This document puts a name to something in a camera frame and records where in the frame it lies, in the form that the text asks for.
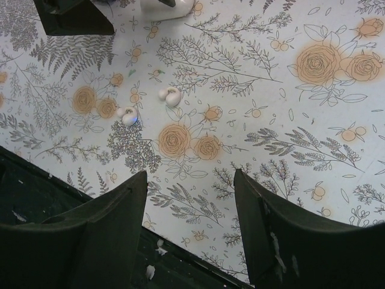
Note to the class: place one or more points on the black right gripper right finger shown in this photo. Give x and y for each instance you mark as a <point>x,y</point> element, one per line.
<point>286,246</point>

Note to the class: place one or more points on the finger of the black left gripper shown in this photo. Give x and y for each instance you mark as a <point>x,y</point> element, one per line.
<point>169,3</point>
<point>72,18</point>

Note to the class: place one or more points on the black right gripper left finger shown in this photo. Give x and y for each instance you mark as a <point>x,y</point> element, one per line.
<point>91,246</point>

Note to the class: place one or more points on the white earbud charging case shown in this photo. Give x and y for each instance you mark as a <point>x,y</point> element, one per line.
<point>154,10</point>

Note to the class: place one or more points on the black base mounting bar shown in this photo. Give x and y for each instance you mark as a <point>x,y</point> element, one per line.
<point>31,195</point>

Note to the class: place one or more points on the white earbud upper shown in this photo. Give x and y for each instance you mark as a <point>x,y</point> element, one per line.
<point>171,95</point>

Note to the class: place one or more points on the white earbud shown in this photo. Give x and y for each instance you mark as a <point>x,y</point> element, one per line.
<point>128,115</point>
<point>171,95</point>

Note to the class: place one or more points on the white earbud lower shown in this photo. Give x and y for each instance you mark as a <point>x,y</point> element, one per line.
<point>128,115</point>

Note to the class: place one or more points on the floral patterned table mat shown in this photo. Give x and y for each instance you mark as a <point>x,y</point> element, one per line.
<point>290,92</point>

